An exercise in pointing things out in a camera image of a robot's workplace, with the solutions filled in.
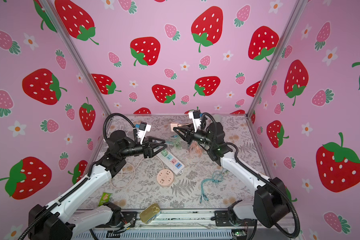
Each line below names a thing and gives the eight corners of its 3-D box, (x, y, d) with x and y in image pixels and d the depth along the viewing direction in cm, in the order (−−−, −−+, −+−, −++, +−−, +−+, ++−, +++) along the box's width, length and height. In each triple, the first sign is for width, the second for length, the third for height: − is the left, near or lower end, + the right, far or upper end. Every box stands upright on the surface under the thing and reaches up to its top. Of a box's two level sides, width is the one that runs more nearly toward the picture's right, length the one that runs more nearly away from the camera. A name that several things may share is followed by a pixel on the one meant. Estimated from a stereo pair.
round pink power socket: (156, 186, 87) (155, 185, 84) (158, 171, 93) (157, 169, 91) (173, 186, 87) (172, 185, 84) (174, 171, 93) (173, 169, 91)
